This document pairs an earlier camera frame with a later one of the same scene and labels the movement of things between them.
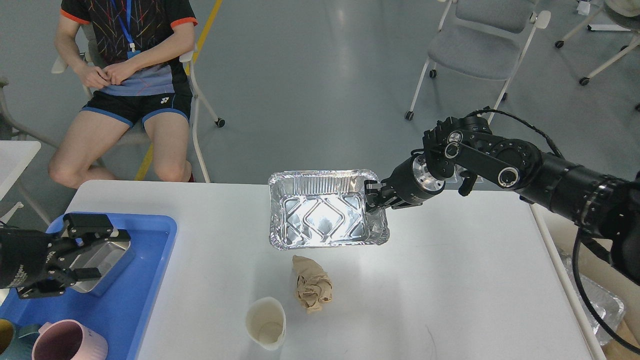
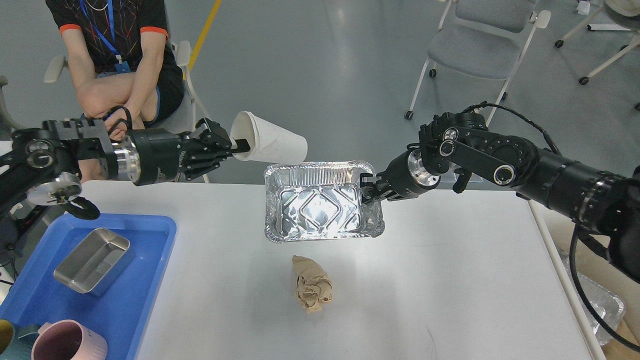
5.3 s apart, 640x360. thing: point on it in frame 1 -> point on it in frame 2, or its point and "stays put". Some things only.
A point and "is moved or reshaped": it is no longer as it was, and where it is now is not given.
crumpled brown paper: [314, 286] stays put
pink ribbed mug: [69, 339] stays put
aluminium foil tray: [320, 208] is moved or reshaped
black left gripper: [28, 256] -> [149, 156]
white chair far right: [626, 8] stays put
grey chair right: [484, 38] stays put
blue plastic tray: [122, 314] stays put
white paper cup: [266, 322] -> [268, 143]
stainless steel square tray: [113, 257] stays put
